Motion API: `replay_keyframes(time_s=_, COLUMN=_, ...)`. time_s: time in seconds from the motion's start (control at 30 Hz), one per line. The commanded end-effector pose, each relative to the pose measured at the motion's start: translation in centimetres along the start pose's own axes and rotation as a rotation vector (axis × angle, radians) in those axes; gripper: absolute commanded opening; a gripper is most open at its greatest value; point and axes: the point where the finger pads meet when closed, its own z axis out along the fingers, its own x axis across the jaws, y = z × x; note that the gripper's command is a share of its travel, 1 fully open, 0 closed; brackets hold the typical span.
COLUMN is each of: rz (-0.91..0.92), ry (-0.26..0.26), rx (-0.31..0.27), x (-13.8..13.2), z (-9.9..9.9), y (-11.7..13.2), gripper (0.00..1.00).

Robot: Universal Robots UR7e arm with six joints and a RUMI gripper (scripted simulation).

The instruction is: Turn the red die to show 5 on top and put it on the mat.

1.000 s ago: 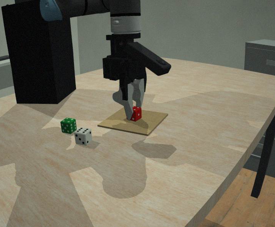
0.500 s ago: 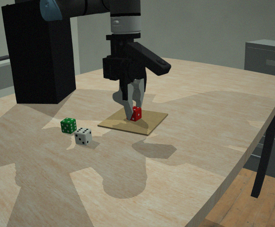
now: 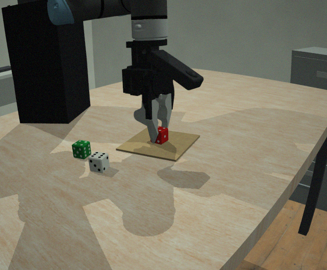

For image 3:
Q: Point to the tan flat mat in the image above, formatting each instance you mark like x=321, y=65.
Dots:
x=178, y=143

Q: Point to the green die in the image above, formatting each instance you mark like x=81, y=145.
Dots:
x=81, y=149

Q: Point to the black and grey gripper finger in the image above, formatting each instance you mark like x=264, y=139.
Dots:
x=165, y=106
x=147, y=114

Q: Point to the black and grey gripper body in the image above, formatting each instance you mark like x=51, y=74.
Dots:
x=141, y=72

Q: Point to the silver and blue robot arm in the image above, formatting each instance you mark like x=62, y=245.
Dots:
x=155, y=27

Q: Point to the red die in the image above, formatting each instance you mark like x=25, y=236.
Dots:
x=163, y=135

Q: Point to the white die with black pips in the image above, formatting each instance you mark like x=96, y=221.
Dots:
x=99, y=162

